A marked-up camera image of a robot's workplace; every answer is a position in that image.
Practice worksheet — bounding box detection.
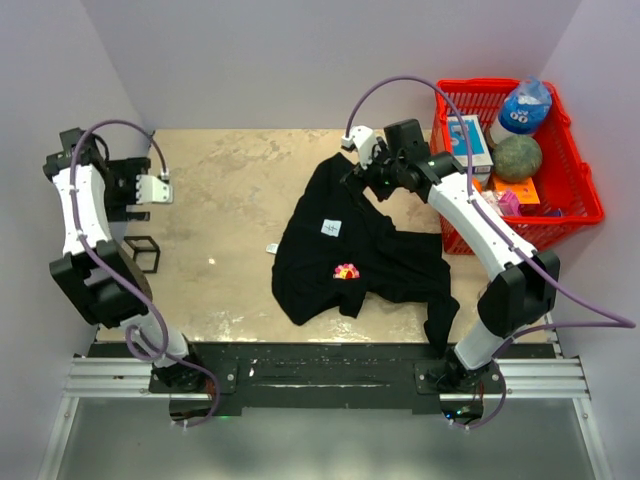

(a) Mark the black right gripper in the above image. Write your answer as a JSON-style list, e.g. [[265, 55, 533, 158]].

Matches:
[[342, 138, 406, 216]]

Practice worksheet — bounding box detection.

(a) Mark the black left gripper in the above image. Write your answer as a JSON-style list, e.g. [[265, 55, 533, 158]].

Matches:
[[105, 158, 153, 221]]

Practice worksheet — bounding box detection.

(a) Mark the black garment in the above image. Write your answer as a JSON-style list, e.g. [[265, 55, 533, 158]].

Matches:
[[271, 154, 460, 355]]

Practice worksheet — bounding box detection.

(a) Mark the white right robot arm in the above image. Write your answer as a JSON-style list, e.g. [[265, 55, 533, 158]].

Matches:
[[341, 119, 560, 393]]

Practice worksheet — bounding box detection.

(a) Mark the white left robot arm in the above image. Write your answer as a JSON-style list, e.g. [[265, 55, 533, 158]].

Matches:
[[43, 128, 207, 392]]

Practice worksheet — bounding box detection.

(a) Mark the blue white box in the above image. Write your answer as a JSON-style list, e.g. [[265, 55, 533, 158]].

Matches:
[[446, 114, 495, 187]]

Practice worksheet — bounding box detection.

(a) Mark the pink small package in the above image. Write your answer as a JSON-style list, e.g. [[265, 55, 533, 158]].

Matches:
[[498, 190, 521, 217]]

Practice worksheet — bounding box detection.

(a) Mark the red plastic basket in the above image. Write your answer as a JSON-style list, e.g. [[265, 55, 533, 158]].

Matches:
[[438, 78, 605, 250]]

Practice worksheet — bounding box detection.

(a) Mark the green round melon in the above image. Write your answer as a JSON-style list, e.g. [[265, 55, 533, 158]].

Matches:
[[492, 135, 543, 183]]

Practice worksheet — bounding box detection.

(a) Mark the orange box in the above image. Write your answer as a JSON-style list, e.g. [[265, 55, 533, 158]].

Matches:
[[488, 173, 540, 205]]

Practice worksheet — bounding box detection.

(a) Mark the blue plastic bag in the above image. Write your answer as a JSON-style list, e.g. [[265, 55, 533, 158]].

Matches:
[[485, 76, 553, 148]]

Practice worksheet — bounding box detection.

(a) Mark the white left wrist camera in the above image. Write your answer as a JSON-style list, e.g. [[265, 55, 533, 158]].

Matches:
[[135, 174, 174, 205]]

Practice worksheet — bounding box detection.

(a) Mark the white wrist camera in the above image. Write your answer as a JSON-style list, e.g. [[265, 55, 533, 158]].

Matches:
[[135, 174, 174, 205], [341, 125, 382, 170]]

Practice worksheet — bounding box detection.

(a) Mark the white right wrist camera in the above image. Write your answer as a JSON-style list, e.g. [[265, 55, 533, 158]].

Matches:
[[341, 125, 382, 170]]

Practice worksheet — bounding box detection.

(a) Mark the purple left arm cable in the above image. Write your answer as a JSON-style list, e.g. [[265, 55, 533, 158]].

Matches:
[[72, 119, 222, 428]]

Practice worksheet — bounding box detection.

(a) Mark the black wire cube frame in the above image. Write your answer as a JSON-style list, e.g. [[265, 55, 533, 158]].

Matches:
[[124, 235, 161, 274]]

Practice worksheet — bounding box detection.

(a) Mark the aluminium rail frame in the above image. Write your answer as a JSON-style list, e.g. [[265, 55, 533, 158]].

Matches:
[[40, 332, 613, 479]]

